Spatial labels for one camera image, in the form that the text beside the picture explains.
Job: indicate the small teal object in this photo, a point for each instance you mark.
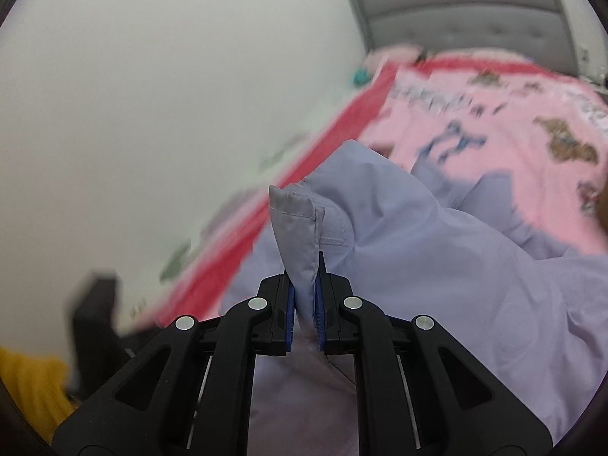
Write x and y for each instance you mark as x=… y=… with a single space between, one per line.
x=361 y=76

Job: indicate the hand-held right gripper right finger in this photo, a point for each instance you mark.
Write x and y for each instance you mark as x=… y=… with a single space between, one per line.
x=319 y=316

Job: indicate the pink printed blanket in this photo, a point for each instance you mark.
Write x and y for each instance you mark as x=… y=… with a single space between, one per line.
x=513 y=152

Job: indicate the grey upholstered headboard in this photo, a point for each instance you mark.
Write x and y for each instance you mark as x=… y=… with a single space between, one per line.
x=465 y=14

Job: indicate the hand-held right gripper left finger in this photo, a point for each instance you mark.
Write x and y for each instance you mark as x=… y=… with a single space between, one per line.
x=288 y=316

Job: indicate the lilac puffer jacket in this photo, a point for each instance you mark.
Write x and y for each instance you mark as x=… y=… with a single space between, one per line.
x=427 y=270

